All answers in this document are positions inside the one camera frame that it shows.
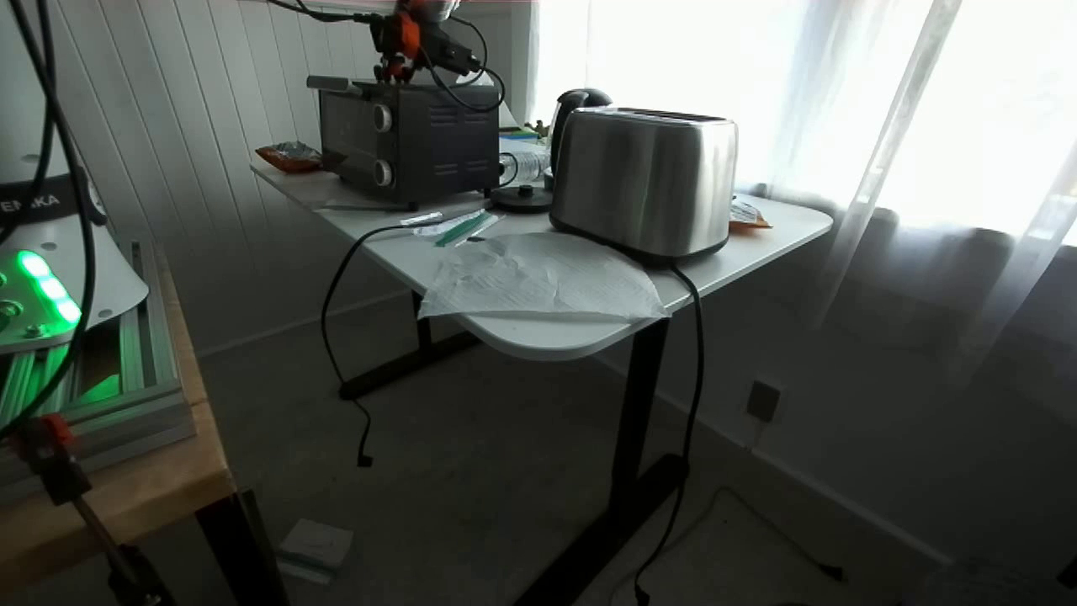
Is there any black table leg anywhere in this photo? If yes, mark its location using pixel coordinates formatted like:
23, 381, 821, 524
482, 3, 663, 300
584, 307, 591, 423
190, 484, 292, 606

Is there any dark wall socket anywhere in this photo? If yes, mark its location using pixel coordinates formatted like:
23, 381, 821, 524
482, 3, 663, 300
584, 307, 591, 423
745, 377, 783, 427

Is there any aluminium extrusion frame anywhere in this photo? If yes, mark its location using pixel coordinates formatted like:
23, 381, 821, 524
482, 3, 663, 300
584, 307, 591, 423
0, 240, 194, 484

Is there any black oven power cable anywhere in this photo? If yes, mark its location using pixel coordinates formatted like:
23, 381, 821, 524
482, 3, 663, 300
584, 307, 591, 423
317, 214, 452, 470

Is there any dark round base plate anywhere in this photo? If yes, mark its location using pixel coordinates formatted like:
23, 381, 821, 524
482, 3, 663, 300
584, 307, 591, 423
487, 181, 557, 214

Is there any black toaster oven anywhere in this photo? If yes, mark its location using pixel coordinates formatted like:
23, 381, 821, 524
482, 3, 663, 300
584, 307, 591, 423
307, 74, 506, 214

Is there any black desk leg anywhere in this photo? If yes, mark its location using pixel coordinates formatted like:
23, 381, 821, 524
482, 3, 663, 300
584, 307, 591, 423
512, 316, 694, 606
335, 289, 483, 404

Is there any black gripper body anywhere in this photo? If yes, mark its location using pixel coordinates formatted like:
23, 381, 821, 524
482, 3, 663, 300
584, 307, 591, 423
380, 5, 467, 59

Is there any orange snack packet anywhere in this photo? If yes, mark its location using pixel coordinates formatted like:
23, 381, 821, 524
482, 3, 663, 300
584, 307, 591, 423
723, 193, 778, 240

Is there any black toaster power cable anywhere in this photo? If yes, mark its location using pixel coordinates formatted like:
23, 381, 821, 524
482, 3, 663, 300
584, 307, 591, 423
625, 259, 852, 606

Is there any white sheer curtain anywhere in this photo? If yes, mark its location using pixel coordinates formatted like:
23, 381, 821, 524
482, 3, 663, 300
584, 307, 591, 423
524, 0, 1077, 407

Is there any black hanging cable bundle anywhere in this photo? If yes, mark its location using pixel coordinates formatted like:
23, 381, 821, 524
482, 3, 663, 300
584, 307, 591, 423
0, 0, 112, 440

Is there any wooden table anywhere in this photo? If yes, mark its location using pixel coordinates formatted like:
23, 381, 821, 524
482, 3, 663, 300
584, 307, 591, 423
0, 245, 239, 600

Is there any stainless steel toaster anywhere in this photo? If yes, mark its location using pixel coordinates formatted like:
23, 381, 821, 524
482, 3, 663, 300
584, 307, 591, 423
549, 102, 745, 269

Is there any red black bar clamp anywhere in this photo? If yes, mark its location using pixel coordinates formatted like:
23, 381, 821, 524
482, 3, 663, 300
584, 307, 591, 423
9, 411, 170, 606

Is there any white cloth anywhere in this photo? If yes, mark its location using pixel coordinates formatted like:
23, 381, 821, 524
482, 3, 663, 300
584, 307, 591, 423
414, 227, 667, 330

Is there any red brown tray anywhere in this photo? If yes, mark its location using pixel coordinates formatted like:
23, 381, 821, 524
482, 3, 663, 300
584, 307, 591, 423
253, 139, 330, 179

